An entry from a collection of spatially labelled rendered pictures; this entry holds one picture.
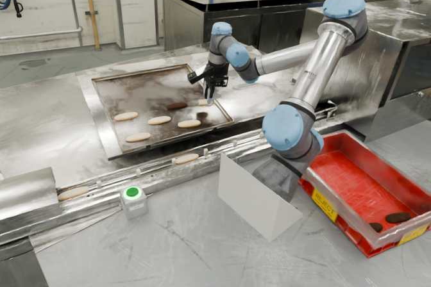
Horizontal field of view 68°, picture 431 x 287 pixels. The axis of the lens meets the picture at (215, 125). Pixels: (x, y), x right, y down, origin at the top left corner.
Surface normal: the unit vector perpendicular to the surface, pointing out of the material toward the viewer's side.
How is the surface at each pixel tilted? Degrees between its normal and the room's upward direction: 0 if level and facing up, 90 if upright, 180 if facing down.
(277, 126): 49
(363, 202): 0
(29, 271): 90
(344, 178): 0
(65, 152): 0
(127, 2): 90
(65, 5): 90
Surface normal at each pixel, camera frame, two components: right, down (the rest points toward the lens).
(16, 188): 0.05, -0.83
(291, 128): -0.53, -0.29
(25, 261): 0.50, 0.50
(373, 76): -0.87, 0.23
